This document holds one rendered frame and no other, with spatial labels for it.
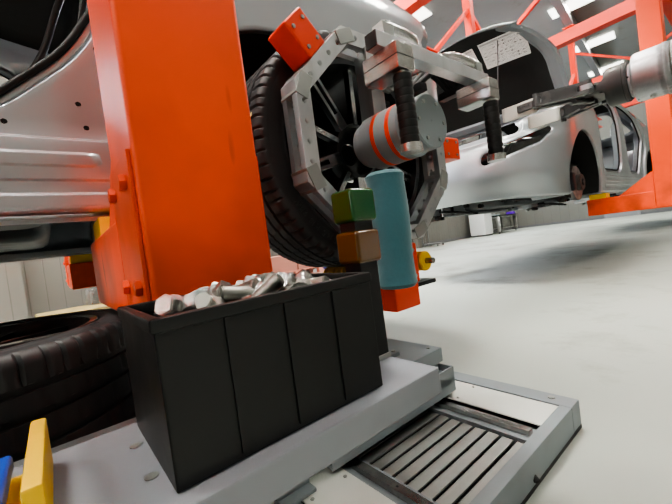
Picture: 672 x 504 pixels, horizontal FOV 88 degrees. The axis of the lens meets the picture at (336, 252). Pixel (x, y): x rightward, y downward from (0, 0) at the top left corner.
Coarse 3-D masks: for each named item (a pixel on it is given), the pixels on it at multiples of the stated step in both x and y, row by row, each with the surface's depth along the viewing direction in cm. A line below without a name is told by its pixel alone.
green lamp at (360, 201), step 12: (336, 192) 43; (348, 192) 41; (360, 192) 41; (372, 192) 43; (336, 204) 43; (348, 204) 41; (360, 204) 41; (372, 204) 42; (336, 216) 43; (348, 216) 41; (360, 216) 41; (372, 216) 42
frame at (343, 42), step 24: (336, 48) 84; (360, 48) 89; (312, 72) 79; (288, 96) 78; (288, 120) 79; (312, 120) 78; (288, 144) 80; (312, 144) 77; (312, 168) 77; (432, 168) 112; (312, 192) 78; (432, 192) 105; (432, 216) 104
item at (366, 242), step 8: (344, 232) 43; (352, 232) 41; (360, 232) 41; (368, 232) 42; (376, 232) 43; (344, 240) 42; (352, 240) 41; (360, 240) 41; (368, 240) 42; (376, 240) 42; (344, 248) 42; (352, 248) 41; (360, 248) 41; (368, 248) 42; (376, 248) 42; (344, 256) 43; (352, 256) 41; (360, 256) 41; (368, 256) 42; (376, 256) 42; (344, 264) 43
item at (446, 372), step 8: (440, 368) 112; (448, 368) 108; (440, 376) 105; (448, 376) 107; (448, 384) 107; (448, 392) 107; (432, 400) 102; (424, 408) 99; (408, 416) 95; (392, 424) 91; (400, 424) 93; (384, 432) 89; (368, 440) 85; (376, 440) 87; (360, 448) 83; (344, 456) 80; (352, 456) 82; (336, 464) 79
